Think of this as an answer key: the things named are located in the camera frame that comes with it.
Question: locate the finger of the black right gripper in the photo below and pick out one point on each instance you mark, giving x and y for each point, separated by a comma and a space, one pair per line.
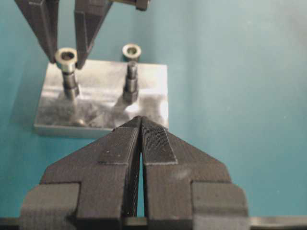
42, 16
88, 17

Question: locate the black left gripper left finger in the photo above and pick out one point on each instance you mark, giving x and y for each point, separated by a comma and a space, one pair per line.
92, 188

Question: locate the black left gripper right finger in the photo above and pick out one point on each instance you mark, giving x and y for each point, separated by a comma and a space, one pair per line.
185, 188

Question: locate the steel shaft with washer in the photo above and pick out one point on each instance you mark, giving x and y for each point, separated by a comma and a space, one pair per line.
66, 60

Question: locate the steel shaft with collar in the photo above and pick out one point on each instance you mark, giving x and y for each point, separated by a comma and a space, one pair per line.
131, 53

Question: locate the polished metal base plate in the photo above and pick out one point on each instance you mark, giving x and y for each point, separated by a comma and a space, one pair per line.
100, 106

